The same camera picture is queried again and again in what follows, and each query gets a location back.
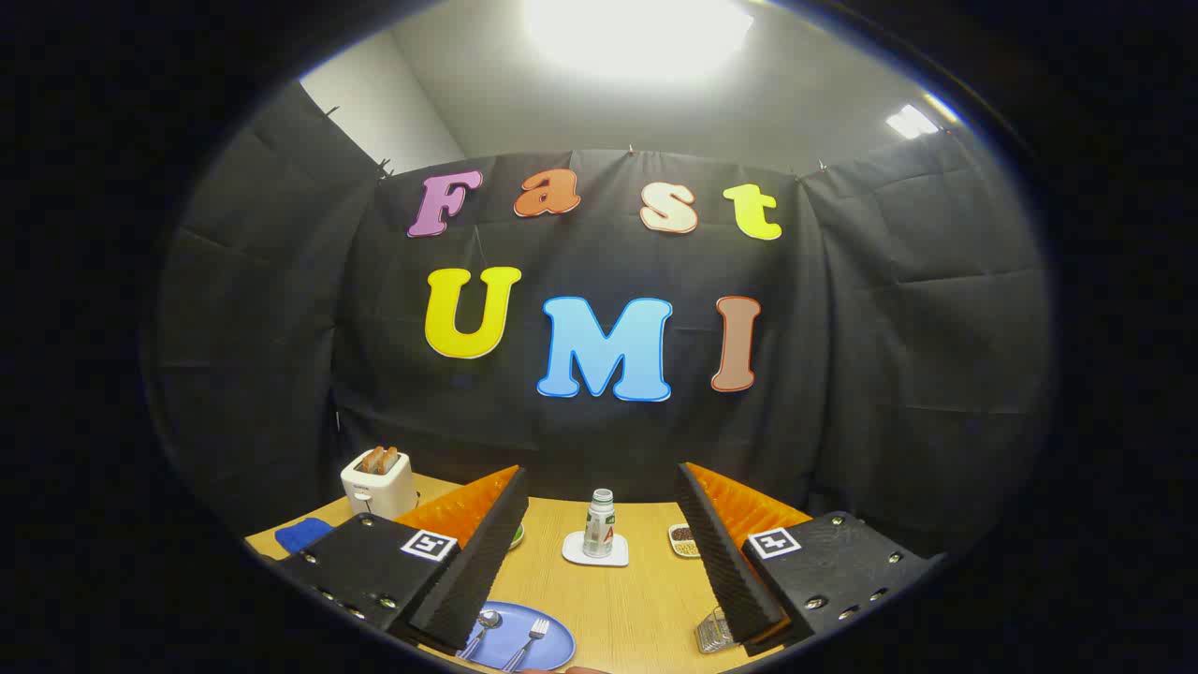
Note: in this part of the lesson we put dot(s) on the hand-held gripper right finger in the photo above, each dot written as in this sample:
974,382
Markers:
725,562

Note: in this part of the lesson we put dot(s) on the ceiling light panel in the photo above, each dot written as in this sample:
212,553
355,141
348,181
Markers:
911,122
636,33

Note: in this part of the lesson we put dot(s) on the plate of food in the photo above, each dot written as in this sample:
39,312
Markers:
516,536

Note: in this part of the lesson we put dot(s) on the blue folded cloth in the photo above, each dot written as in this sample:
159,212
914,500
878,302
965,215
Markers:
301,535

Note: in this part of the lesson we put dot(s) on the toast slice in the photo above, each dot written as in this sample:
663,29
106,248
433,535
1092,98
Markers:
389,459
372,459

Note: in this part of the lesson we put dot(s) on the small white bottle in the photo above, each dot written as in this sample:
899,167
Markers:
599,534

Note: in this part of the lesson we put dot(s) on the white square coaster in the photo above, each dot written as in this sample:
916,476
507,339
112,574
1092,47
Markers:
573,552

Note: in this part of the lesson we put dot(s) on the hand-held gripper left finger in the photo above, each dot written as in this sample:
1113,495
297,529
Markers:
477,566

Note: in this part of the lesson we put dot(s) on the blue round plate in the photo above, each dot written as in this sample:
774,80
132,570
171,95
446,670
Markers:
510,618

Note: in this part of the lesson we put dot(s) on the white toaster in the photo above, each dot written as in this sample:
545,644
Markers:
374,491

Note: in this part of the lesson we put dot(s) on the white divided snack tray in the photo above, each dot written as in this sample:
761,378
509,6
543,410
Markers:
683,538

